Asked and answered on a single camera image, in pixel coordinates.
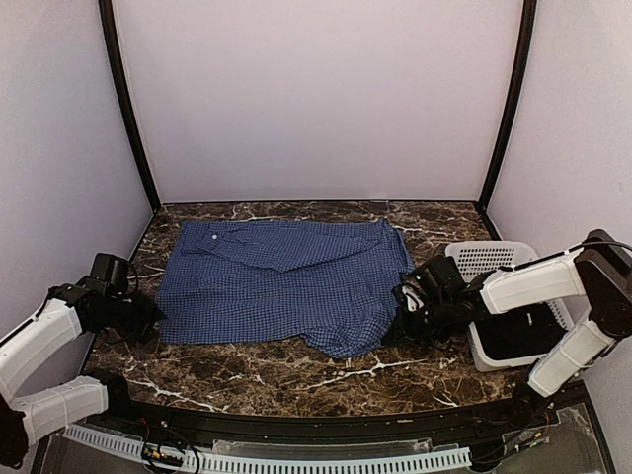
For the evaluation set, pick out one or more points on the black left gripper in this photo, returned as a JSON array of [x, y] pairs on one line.
[[151, 313]]

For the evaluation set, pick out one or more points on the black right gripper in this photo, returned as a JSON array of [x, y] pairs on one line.
[[405, 328]]

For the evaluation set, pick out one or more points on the blue checkered shirt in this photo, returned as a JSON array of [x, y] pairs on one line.
[[330, 284]]

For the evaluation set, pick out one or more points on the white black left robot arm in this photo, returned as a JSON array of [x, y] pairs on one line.
[[107, 298]]

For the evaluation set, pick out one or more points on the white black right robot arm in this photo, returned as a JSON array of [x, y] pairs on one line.
[[574, 305]]

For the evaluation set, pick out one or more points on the black garment in basket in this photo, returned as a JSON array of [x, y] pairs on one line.
[[518, 336]]

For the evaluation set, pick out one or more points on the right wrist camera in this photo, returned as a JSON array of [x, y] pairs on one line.
[[409, 299]]

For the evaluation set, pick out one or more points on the black front table rail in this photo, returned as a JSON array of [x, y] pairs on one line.
[[477, 423]]

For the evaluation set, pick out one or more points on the white slotted cable duct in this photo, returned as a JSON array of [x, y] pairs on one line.
[[249, 457]]

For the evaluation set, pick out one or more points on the black left corner post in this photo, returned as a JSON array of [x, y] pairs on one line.
[[126, 108]]

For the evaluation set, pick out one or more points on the black corner post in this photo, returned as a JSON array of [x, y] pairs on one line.
[[520, 60], [126, 108]]

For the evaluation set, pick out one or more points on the black right corner post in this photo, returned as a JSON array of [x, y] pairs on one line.
[[520, 60]]

